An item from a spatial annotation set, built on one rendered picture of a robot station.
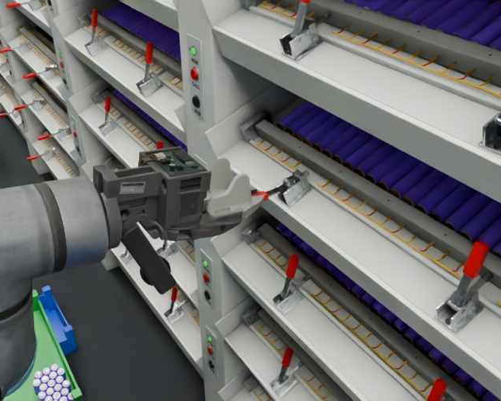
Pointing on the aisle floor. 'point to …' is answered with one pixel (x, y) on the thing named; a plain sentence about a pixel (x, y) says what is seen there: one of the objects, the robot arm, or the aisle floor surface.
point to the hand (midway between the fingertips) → (250, 200)
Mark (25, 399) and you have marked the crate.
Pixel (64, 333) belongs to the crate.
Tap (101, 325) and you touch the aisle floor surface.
